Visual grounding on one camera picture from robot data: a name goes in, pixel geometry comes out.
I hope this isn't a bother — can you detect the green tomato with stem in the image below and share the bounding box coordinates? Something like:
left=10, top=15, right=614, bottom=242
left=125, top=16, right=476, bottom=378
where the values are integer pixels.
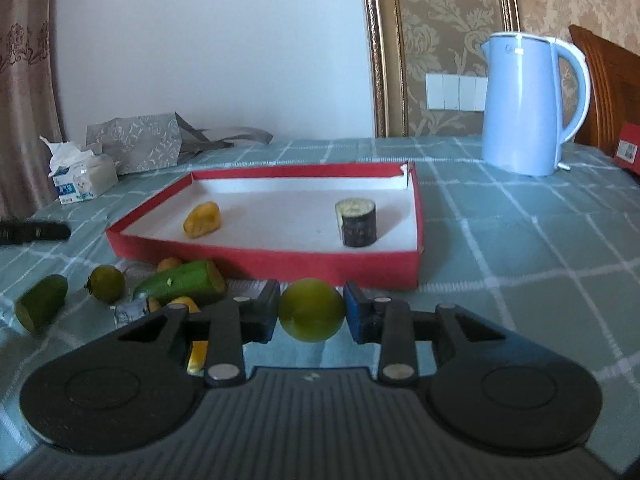
left=85, top=266, right=126, bottom=304

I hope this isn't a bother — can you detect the eggplant piece dark skin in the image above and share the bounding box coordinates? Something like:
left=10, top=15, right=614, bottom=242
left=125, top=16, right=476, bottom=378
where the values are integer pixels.
left=335, top=197, right=378, bottom=248

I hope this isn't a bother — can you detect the yellow pepper piece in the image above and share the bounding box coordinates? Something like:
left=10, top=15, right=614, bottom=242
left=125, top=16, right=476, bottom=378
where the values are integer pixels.
left=182, top=200, right=222, bottom=238

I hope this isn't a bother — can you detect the gold wall moulding frame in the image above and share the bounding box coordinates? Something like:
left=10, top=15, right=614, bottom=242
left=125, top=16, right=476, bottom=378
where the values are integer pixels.
left=363, top=0, right=521, bottom=138

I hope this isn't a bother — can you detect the dark brown eggplant stub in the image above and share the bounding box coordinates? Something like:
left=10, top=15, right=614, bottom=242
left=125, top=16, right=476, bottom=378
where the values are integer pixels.
left=111, top=297, right=160, bottom=328

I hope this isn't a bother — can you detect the yellow fruit wedge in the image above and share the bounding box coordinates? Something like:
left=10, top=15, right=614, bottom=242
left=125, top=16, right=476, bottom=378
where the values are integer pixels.
left=167, top=296, right=211, bottom=375

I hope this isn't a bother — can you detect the long cucumber piece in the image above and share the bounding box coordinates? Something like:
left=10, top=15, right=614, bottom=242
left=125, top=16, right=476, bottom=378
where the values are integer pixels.
left=132, top=260, right=227, bottom=306

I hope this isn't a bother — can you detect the pink patterned curtain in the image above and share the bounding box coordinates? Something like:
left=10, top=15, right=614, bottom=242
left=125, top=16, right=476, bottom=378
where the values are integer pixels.
left=0, top=0, right=63, bottom=218

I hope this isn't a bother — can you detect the short cucumber half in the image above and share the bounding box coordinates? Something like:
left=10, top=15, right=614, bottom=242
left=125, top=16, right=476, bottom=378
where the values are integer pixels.
left=14, top=274, right=68, bottom=333

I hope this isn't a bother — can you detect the white wall switch panel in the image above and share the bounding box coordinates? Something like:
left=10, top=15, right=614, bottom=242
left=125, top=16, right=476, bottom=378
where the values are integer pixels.
left=425, top=73, right=488, bottom=112

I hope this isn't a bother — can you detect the checked teal tablecloth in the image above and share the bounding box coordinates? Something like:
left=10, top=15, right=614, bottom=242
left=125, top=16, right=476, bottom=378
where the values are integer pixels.
left=1, top=136, right=639, bottom=470

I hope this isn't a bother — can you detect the grey patterned gift bag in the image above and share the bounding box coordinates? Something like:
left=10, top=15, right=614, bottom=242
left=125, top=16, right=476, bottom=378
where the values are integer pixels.
left=86, top=112, right=273, bottom=176

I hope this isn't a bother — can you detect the light blue electric kettle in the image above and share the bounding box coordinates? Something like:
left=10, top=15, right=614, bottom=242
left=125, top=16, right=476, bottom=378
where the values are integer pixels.
left=482, top=32, right=591, bottom=177

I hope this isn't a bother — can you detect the red cardboard box lid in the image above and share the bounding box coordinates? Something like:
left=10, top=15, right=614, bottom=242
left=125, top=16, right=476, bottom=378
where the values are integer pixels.
left=614, top=122, right=640, bottom=176

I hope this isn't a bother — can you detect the red shallow cardboard tray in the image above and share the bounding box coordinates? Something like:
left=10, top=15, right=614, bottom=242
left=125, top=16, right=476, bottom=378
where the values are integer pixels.
left=105, top=162, right=424, bottom=289

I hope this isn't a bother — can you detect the white tissue pack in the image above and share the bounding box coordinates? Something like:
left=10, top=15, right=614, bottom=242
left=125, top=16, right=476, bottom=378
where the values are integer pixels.
left=40, top=136, right=118, bottom=205

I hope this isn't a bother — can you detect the small orange round fruit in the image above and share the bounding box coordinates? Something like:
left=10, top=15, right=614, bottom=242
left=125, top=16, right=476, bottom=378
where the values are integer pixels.
left=156, top=257, right=183, bottom=273

